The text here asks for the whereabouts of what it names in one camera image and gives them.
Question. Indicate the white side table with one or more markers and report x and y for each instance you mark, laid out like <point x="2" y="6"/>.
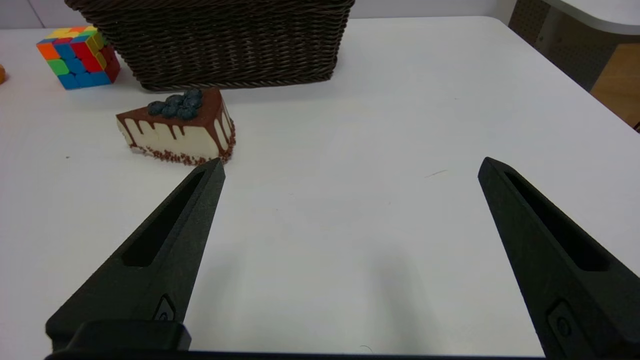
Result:
<point x="610" y="15"/>

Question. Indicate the chocolate blueberry cake slice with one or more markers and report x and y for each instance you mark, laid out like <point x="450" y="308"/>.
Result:
<point x="185" y="140"/>

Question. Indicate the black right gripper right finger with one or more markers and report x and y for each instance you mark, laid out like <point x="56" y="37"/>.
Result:
<point x="560" y="280"/>

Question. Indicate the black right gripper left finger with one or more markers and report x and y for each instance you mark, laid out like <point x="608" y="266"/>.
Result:
<point x="150" y="280"/>

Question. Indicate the multicoloured puzzle cube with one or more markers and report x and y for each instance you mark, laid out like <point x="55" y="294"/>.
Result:
<point x="80" y="60"/>

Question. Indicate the wooden cabinet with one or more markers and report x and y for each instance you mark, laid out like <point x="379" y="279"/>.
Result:
<point x="620" y="80"/>

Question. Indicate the golden cream puff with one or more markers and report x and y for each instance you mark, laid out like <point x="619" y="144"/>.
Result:
<point x="2" y="74"/>

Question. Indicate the perforated pegboard panel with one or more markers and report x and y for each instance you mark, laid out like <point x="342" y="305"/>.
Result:
<point x="565" y="45"/>

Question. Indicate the brown wicker basket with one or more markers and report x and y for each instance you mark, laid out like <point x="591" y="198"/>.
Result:
<point x="225" y="45"/>

